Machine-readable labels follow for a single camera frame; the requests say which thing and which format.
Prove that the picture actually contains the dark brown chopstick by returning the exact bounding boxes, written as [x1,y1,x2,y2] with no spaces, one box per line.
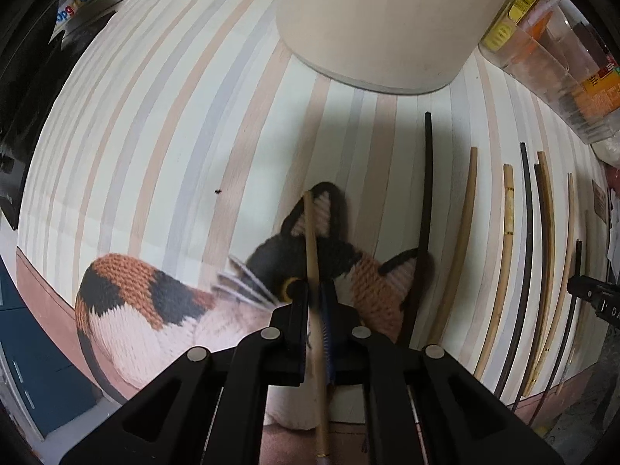
[513,163,551,411]

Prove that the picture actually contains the bamboo chopstick with dots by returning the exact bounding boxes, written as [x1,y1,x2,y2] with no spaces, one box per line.
[473,163,516,381]

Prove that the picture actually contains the clear plastic organizer bin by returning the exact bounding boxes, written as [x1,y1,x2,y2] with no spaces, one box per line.
[479,0,619,144]

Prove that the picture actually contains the orange seasoning packet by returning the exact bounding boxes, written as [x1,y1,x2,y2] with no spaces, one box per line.
[577,59,619,120]

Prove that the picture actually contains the brown leather mat label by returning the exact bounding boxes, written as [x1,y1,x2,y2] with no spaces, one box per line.
[592,181,607,224]

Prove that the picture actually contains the thin black chopstick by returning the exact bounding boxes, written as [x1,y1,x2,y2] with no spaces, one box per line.
[494,142,534,399]

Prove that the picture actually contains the blue cabinet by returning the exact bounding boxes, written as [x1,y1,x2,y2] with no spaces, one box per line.
[0,268,96,436]

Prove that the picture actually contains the tan wooden chopstick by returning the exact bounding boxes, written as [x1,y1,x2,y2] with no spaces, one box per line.
[428,147,478,344]

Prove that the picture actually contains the striped cat table mat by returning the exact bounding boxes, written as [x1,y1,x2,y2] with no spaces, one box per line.
[16,0,607,422]

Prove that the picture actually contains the yellow seasoning packet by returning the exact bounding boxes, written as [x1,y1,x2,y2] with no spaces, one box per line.
[481,0,538,52]

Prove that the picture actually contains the cream utensil holder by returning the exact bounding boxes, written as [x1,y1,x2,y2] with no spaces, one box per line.
[274,0,508,95]

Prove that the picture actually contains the light bamboo chopstick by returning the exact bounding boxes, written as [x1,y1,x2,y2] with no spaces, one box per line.
[303,190,331,464]

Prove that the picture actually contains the pale bamboo chopstick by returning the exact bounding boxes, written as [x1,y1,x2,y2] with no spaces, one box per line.
[549,172,576,381]

